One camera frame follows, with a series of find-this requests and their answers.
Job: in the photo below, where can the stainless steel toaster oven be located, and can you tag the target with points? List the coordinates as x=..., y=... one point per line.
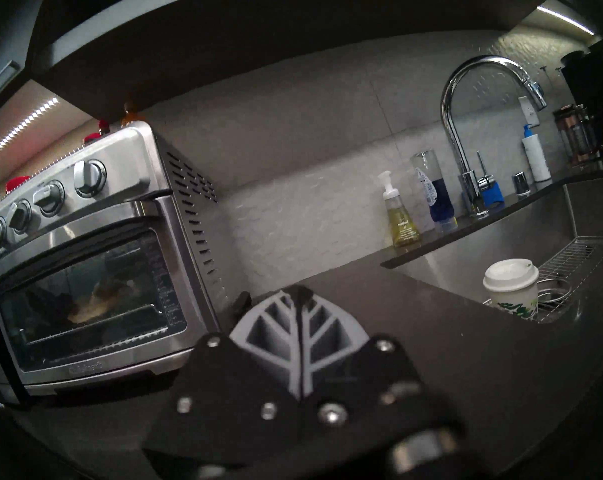
x=121, y=154

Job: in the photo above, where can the chrome gooseneck faucet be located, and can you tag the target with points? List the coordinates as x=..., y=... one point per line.
x=451, y=129

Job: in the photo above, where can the small metal sink button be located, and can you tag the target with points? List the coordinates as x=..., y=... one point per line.
x=521, y=184

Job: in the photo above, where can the black coffee machine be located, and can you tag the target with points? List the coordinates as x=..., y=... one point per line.
x=599, y=94

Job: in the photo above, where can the sliced bagel half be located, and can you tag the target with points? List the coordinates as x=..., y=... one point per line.
x=101, y=299

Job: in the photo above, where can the large jar red lid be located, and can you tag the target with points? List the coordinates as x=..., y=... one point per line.
x=17, y=184

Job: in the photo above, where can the paper coffee cup white lid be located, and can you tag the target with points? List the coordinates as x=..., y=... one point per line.
x=511, y=284

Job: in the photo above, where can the dark wood upper cabinet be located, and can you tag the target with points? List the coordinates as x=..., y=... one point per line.
x=11, y=24

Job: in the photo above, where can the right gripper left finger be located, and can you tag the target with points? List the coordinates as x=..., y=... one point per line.
x=231, y=399

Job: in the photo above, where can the white wall outlet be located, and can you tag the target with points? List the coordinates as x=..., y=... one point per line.
x=529, y=112

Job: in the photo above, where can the stainless steel sink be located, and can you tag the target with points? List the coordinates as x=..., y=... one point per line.
x=481, y=249

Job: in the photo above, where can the blue dish soap bottle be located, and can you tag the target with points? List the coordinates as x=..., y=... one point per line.
x=439, y=199

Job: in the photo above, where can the glass toaster oven door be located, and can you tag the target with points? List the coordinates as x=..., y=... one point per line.
x=81, y=366

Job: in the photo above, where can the blue dish brush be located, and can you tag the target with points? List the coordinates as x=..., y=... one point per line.
x=491, y=194

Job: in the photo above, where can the yellow soap pump dispenser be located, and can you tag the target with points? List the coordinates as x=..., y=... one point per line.
x=404, y=226

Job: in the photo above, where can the white bottle blue cap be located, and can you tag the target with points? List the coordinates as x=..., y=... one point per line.
x=536, y=159

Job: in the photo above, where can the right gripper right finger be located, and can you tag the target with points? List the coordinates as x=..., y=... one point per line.
x=361, y=384

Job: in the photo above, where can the dark glass jar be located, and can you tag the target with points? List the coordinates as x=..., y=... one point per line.
x=576, y=134

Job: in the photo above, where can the metal oven rack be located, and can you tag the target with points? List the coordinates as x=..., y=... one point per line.
x=96, y=330

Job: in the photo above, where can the large Tabasco sauce bottle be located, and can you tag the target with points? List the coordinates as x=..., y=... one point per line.
x=131, y=116

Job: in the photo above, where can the LED light strip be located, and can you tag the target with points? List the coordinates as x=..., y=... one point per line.
x=564, y=20
x=21, y=129

